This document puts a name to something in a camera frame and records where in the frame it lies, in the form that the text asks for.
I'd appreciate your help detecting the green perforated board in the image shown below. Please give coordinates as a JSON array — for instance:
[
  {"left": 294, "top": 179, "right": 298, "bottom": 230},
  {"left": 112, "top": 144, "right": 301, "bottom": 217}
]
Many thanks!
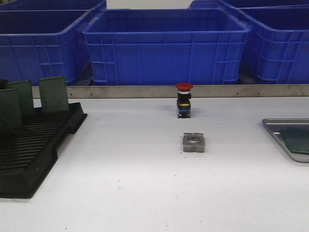
[
  {"left": 280, "top": 128, "right": 309, "bottom": 138},
  {"left": 282, "top": 135, "right": 309, "bottom": 154}
]

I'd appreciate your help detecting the rear right green board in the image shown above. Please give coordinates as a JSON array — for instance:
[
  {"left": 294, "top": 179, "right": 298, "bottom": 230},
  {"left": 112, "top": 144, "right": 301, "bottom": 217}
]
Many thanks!
[{"left": 39, "top": 76, "right": 70, "bottom": 114}]

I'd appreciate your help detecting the rear left green board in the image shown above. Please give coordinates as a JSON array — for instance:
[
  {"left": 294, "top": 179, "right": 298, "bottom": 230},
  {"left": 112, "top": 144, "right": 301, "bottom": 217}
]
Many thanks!
[{"left": 5, "top": 80, "right": 35, "bottom": 117}]

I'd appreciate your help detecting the black slotted board rack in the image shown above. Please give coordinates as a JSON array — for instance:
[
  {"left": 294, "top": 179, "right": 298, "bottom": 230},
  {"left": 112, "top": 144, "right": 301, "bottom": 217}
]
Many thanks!
[{"left": 0, "top": 102, "right": 87, "bottom": 199}]

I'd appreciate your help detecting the silver metal tray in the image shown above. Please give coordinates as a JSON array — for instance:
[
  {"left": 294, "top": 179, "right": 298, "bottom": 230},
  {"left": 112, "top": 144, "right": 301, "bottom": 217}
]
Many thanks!
[{"left": 262, "top": 118, "right": 309, "bottom": 163}]

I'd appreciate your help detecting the left edge green board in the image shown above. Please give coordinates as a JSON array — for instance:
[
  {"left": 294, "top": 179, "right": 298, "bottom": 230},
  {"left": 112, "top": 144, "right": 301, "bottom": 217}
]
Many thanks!
[{"left": 0, "top": 88, "right": 22, "bottom": 129}]

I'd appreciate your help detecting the red emergency stop button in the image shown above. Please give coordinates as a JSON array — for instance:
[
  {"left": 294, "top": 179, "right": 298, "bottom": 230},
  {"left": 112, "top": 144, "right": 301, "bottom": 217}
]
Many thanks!
[{"left": 176, "top": 82, "right": 193, "bottom": 118}]

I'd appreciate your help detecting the grey square metal block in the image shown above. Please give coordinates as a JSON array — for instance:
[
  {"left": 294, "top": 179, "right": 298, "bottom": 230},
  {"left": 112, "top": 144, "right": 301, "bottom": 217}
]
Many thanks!
[{"left": 182, "top": 132, "right": 206, "bottom": 153}]

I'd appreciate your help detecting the centre blue plastic crate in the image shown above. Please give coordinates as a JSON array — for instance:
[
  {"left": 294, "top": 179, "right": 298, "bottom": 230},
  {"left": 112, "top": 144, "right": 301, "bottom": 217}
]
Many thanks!
[{"left": 82, "top": 9, "right": 250, "bottom": 86}]

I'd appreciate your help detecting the blue plastic crate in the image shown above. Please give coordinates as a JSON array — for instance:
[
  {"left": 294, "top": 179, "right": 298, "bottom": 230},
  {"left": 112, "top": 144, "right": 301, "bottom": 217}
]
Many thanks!
[
  {"left": 238, "top": 7, "right": 309, "bottom": 84},
  {"left": 82, "top": 9, "right": 250, "bottom": 86},
  {"left": 0, "top": 10, "right": 93, "bottom": 85}
]

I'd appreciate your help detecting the far centre blue crate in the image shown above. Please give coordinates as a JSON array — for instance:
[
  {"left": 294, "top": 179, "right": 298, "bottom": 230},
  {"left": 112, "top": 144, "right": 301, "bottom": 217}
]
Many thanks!
[{"left": 188, "top": 0, "right": 227, "bottom": 10}]

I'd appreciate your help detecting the right blue plastic crate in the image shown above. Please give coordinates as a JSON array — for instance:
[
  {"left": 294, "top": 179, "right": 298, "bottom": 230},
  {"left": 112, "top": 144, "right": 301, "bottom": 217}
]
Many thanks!
[{"left": 238, "top": 7, "right": 309, "bottom": 84}]

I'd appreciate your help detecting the far right blue crate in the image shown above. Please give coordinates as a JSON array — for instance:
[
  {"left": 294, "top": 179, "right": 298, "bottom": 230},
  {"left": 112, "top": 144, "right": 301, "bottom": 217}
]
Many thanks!
[{"left": 220, "top": 0, "right": 309, "bottom": 8}]

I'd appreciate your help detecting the left blue plastic crate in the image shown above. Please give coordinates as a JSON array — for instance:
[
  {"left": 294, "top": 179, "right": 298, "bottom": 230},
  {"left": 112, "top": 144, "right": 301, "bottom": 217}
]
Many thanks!
[{"left": 0, "top": 10, "right": 93, "bottom": 85}]

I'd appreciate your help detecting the far left blue crate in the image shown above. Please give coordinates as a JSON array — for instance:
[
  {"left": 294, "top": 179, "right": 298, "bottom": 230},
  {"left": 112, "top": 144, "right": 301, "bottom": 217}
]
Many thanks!
[{"left": 0, "top": 0, "right": 107, "bottom": 11}]

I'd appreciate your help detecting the metal table edge rail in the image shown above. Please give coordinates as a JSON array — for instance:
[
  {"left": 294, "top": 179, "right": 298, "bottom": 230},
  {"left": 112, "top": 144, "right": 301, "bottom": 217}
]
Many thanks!
[{"left": 31, "top": 84, "right": 309, "bottom": 99}]

